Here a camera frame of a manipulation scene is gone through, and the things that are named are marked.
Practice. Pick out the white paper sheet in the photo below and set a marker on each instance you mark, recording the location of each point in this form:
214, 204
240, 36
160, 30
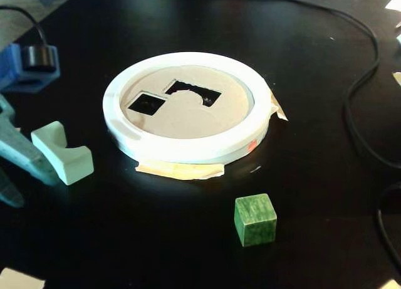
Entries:
394, 3

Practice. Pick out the pale green arch block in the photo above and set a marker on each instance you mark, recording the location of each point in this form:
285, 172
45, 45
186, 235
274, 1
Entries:
69, 166

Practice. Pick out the white round sorter container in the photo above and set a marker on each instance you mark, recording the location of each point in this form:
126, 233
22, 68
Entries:
188, 151

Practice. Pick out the cardboard insert with cut holes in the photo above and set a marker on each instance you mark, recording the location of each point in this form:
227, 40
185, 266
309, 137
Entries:
188, 119

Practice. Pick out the crumpled masking tape piece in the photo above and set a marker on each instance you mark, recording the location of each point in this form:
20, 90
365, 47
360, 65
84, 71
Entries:
280, 112

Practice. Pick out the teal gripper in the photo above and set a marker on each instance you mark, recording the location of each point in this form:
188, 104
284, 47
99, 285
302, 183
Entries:
19, 154

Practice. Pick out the green wooden cube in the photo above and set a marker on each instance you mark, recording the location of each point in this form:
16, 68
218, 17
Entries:
255, 220

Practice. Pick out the beige tape patch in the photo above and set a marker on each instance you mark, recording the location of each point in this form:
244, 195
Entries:
393, 285
18, 279

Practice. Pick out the long masking tape strip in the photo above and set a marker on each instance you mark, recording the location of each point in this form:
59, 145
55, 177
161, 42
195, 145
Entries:
181, 171

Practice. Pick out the small beige tape scrap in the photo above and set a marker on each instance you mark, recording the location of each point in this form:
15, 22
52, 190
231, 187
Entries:
397, 79

